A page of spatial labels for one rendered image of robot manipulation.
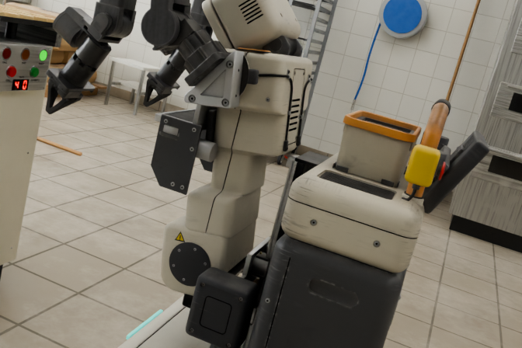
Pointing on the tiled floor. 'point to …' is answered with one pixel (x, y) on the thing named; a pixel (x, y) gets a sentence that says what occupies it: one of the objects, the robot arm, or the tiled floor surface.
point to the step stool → (133, 81)
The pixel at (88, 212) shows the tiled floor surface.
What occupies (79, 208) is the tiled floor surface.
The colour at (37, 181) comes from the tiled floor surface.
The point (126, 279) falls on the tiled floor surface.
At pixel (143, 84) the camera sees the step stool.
